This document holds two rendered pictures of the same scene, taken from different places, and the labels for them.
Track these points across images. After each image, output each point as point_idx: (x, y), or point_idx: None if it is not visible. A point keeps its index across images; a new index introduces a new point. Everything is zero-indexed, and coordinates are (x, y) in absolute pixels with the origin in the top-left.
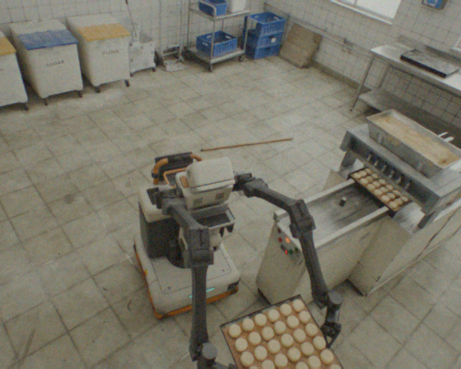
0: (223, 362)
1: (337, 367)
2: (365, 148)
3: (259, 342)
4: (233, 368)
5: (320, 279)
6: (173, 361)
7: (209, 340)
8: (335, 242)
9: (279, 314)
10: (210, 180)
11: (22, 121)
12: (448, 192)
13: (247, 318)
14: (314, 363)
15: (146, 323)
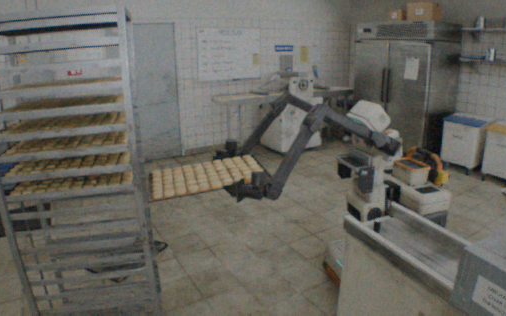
0: (286, 310)
1: (206, 185)
2: None
3: (235, 162)
4: (221, 152)
5: (278, 169)
6: (289, 280)
7: (242, 151)
8: (374, 251)
9: (254, 168)
10: (355, 111)
11: (497, 191)
12: (492, 263)
13: (253, 159)
14: (213, 177)
15: (322, 266)
